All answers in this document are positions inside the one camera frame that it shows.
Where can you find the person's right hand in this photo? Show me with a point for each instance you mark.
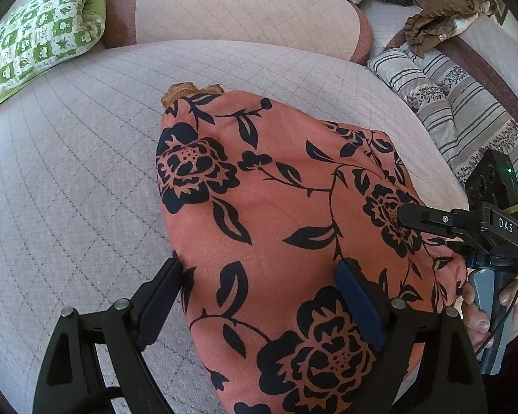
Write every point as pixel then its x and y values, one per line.
pixel 475 310

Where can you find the striped grey cushion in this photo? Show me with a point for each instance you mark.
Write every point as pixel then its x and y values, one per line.
pixel 462 103

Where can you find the green white patterned pillow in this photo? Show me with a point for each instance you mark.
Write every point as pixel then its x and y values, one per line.
pixel 39 39

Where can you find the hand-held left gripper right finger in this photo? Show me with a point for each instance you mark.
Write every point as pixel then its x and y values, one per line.
pixel 362 306

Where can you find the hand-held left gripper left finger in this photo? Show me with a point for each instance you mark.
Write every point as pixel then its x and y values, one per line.
pixel 155 310

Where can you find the pink bolster cushion maroon ends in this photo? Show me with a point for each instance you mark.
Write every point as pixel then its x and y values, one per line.
pixel 241 8

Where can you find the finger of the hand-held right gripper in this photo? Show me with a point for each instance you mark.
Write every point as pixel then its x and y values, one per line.
pixel 423 216
pixel 455 246

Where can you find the brown ruffled cloth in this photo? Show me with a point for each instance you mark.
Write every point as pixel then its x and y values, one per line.
pixel 444 8

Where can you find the orange black floral garment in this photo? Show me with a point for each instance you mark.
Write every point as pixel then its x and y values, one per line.
pixel 276 189

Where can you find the maroon trimmed quilted cushion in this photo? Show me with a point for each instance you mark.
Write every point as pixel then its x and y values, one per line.
pixel 500 43

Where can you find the pink quilted bed cover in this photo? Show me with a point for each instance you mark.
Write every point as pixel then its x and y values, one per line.
pixel 77 181

